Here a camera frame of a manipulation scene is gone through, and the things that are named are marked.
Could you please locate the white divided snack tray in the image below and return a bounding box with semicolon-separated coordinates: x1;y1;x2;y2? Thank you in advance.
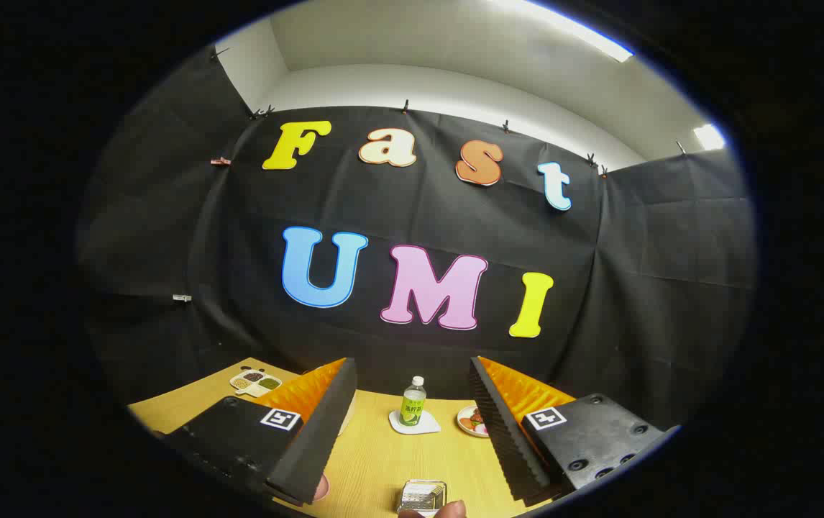
229;368;283;399

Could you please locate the black backdrop cloth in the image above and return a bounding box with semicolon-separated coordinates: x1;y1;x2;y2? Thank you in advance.
75;47;756;432

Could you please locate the row of black clips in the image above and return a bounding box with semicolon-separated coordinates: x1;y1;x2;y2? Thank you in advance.
211;47;687;177

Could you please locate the green label drink bottle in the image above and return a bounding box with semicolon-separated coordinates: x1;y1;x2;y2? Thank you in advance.
399;376;428;427

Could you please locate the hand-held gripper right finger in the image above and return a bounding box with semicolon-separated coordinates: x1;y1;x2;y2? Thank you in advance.
469;355;680;503

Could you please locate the white plate of food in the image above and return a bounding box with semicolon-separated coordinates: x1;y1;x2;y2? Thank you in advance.
457;405;490;438

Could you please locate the white coaster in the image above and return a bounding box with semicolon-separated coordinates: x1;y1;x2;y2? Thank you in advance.
388;409;441;435

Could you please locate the metal wire basket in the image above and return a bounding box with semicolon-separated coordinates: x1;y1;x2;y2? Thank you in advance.
398;480;448;516

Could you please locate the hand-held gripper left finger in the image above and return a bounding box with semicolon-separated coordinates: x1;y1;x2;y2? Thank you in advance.
160;357;357;506

